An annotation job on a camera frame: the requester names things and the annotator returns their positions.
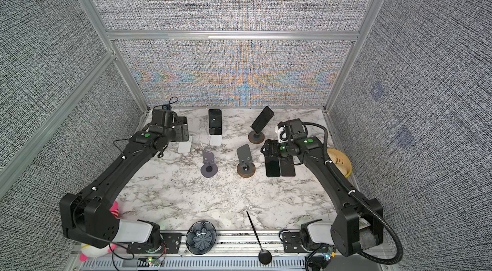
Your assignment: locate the purple-edged phone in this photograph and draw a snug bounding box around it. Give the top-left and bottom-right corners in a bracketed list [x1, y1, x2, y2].
[265, 156, 281, 177]

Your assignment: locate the teal-edged phone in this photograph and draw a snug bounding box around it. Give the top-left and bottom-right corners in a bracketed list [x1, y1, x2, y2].
[208, 109, 222, 136]

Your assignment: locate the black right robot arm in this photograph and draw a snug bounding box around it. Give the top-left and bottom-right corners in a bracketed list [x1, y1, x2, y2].
[261, 119, 389, 257]

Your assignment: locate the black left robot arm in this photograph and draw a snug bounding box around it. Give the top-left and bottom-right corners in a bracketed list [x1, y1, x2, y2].
[60, 105, 189, 250]

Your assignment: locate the wood-base stand, back right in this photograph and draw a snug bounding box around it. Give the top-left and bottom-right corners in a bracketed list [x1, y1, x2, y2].
[248, 131, 265, 144]

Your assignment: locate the white phone stand, left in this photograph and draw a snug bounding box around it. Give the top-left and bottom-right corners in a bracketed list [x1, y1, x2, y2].
[178, 140, 192, 154]

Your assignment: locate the white phone stand, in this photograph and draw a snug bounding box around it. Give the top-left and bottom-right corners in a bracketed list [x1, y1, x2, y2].
[178, 140, 192, 154]
[210, 135, 222, 146]

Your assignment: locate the wood-base grey stand, centre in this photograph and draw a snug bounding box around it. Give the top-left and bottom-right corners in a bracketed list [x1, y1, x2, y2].
[237, 144, 256, 178]

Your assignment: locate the white phone stand, middle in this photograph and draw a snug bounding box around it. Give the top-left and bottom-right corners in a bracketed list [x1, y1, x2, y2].
[210, 135, 222, 146]

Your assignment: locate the purple round-base phone stand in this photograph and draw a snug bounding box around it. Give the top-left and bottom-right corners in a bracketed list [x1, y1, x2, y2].
[201, 150, 218, 178]

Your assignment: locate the bamboo steamer basket with buns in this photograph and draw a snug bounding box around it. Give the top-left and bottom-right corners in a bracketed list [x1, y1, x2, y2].
[327, 148, 352, 178]

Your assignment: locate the green-lit circuit board, right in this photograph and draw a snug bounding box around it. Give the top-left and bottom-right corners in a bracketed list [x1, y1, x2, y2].
[320, 251, 336, 264]

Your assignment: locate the green-lit circuit board, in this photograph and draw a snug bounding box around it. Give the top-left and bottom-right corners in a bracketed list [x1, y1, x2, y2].
[320, 251, 336, 264]
[146, 257, 161, 267]

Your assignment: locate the green-lit circuit board, left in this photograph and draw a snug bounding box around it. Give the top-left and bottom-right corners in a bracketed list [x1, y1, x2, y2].
[146, 257, 161, 267]

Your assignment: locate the pink striped plush toy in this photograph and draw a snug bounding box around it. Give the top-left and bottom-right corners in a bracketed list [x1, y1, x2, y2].
[79, 201, 119, 262]

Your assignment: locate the right wrist camera, white mount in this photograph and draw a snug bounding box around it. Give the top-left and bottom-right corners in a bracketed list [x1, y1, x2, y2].
[275, 126, 289, 143]

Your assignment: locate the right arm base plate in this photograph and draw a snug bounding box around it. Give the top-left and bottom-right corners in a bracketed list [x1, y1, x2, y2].
[279, 229, 308, 254]

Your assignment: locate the aluminium front rail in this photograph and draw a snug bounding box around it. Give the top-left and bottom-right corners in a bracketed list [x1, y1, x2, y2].
[67, 228, 397, 271]

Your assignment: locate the black long-handled spoon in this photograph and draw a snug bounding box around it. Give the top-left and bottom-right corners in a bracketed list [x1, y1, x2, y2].
[246, 211, 272, 265]

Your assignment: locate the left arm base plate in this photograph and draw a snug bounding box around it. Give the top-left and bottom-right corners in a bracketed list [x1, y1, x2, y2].
[127, 233, 183, 254]

